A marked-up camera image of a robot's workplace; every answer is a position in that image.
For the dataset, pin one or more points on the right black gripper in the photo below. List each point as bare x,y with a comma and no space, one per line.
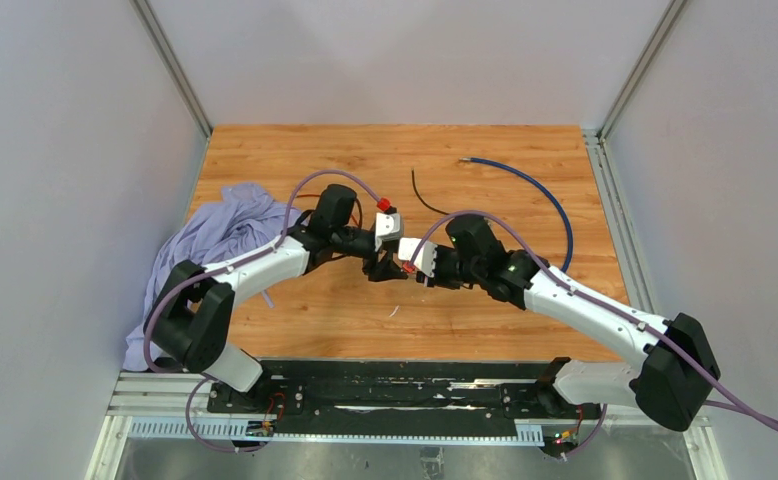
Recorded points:
437,280

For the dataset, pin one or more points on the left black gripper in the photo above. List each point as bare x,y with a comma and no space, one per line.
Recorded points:
387,270

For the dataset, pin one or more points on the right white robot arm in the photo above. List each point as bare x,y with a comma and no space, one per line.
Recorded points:
667,367

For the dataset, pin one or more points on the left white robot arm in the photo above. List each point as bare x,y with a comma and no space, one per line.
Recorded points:
191,317

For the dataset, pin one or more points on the lavender cloth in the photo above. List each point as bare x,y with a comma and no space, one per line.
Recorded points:
247,217

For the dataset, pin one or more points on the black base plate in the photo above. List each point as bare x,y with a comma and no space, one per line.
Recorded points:
402,398

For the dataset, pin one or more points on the aluminium frame rails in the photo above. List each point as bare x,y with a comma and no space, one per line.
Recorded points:
145,436

